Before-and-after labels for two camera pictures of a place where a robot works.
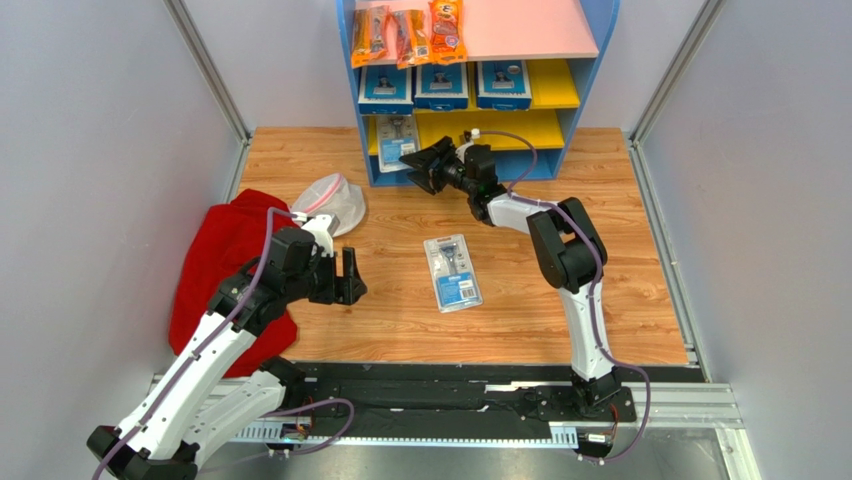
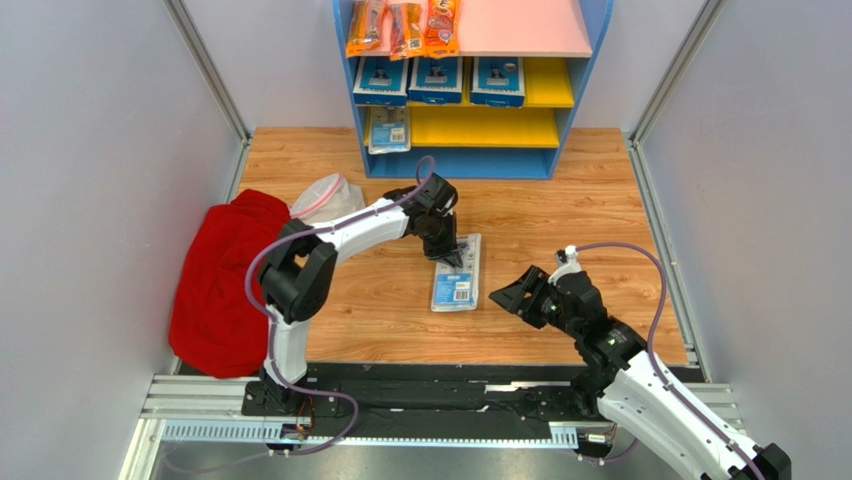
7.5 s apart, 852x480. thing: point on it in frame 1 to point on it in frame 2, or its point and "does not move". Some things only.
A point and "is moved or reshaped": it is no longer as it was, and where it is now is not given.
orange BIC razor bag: x=447 y=35 is moved or reshaped
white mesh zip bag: x=332 y=194 does not move
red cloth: x=222 y=240 does not move
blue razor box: x=503 y=85 does not move
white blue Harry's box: x=442 y=87 is moved or reshaped
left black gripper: x=346 y=289 to x=435 y=252
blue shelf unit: x=529 y=71 does not move
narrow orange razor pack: x=413 y=44 is moved or reshaped
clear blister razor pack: x=453 y=273 is moved or reshaped
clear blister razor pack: x=397 y=138 is moved or reshaped
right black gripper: x=440 y=167 to x=539 y=296
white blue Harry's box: x=385 y=90 is moved or reshaped
